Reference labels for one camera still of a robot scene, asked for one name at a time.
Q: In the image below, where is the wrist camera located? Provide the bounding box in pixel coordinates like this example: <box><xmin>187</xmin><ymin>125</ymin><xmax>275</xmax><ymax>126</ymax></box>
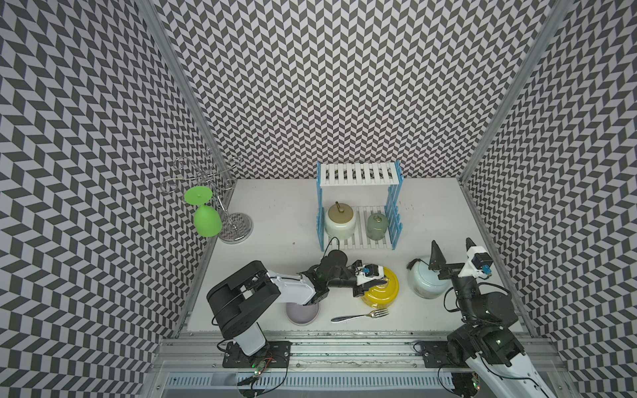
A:
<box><xmin>458</xmin><ymin>246</ymin><xmax>494</xmax><ymax>279</ymax></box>
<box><xmin>356</xmin><ymin>264</ymin><xmax>387</xmax><ymax>287</ymax></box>

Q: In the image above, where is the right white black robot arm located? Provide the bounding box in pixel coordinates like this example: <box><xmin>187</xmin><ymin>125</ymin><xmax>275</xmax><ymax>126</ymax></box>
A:
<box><xmin>428</xmin><ymin>238</ymin><xmax>555</xmax><ymax>397</ymax></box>

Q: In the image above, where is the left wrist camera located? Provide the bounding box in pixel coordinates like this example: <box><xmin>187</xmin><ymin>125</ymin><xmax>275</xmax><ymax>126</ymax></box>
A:
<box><xmin>356</xmin><ymin>264</ymin><xmax>387</xmax><ymax>287</ymax></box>

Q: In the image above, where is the silver fork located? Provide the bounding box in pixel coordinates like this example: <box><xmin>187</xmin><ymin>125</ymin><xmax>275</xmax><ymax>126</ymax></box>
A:
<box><xmin>330</xmin><ymin>308</ymin><xmax>389</xmax><ymax>323</ymax></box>

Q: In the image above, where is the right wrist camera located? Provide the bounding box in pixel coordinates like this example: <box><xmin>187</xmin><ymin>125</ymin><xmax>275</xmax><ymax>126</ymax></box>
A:
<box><xmin>458</xmin><ymin>246</ymin><xmax>494</xmax><ymax>279</ymax></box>

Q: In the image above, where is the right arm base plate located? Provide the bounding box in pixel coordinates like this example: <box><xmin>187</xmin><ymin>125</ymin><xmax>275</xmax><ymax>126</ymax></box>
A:
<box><xmin>414</xmin><ymin>341</ymin><xmax>478</xmax><ymax>369</ymax></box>

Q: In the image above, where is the white pale blue tea canister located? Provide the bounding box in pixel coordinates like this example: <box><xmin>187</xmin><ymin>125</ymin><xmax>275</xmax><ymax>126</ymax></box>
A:
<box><xmin>406</xmin><ymin>256</ymin><xmax>451</xmax><ymax>299</ymax></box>

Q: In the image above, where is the green plastic wine glass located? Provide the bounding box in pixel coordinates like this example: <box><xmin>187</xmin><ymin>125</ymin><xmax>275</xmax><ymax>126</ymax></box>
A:
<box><xmin>184</xmin><ymin>186</ymin><xmax>222</xmax><ymax>238</ymax></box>

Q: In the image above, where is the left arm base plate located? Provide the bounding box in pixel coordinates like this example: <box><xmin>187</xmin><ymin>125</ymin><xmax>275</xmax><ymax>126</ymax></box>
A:
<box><xmin>222</xmin><ymin>341</ymin><xmax>292</xmax><ymax>370</ymax></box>

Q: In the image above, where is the metal wire glass rack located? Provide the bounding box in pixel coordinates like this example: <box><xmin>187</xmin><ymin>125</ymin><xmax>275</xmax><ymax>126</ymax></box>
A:
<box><xmin>160</xmin><ymin>157</ymin><xmax>254</xmax><ymax>245</ymax></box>

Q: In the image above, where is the blue white two-tier shelf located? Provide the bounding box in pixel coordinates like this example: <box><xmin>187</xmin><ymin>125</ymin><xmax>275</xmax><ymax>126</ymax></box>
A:
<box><xmin>316</xmin><ymin>160</ymin><xmax>404</xmax><ymax>250</ymax></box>

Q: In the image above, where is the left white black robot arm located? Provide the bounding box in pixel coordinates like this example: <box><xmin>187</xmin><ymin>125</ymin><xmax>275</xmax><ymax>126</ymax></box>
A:
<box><xmin>206</xmin><ymin>250</ymin><xmax>388</xmax><ymax>358</ymax></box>

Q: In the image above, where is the small green tea canister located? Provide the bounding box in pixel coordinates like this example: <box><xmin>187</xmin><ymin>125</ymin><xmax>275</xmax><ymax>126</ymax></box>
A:
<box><xmin>366</xmin><ymin>212</ymin><xmax>389</xmax><ymax>241</ymax></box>

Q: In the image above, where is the lilac bowl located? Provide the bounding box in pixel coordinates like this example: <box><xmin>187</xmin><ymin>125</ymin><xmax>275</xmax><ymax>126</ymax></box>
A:
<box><xmin>285</xmin><ymin>303</ymin><xmax>320</xmax><ymax>326</ymax></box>

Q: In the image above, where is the aluminium front rail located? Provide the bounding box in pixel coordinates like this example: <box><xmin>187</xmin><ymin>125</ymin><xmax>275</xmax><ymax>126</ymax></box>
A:
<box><xmin>148</xmin><ymin>330</ymin><xmax>573</xmax><ymax>374</ymax></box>

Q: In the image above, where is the cream canister with olive lid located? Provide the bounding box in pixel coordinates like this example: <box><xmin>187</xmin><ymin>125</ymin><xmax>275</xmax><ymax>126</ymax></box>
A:
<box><xmin>325</xmin><ymin>202</ymin><xmax>357</xmax><ymax>240</ymax></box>

